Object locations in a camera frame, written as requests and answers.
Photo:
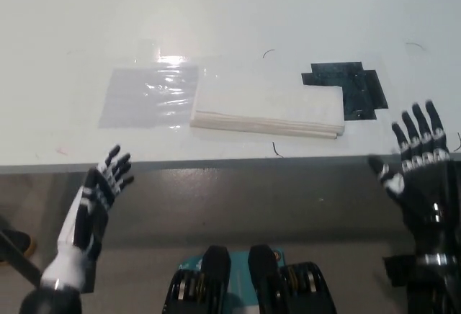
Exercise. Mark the dark shoe with tan sole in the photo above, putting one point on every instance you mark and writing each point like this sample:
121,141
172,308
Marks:
19,243

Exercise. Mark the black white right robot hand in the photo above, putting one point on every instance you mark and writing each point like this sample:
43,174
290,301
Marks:
432,198

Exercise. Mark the clear plastic bag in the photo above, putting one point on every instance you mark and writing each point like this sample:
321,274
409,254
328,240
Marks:
129,101

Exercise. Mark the black teal robot body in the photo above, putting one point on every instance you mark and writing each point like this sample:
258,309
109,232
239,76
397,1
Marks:
216,278

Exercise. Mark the black slanted bar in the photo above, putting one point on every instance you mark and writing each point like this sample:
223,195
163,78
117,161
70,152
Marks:
21,263

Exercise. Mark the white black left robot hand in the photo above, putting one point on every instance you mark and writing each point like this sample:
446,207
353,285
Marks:
91,206

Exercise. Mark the black square patch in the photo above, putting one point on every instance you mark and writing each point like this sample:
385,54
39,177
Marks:
360,87

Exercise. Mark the white napkin stack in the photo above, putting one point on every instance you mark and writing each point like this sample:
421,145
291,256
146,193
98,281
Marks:
266,107

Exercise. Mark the clear plastic film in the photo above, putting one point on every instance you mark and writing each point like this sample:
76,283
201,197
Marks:
173,62

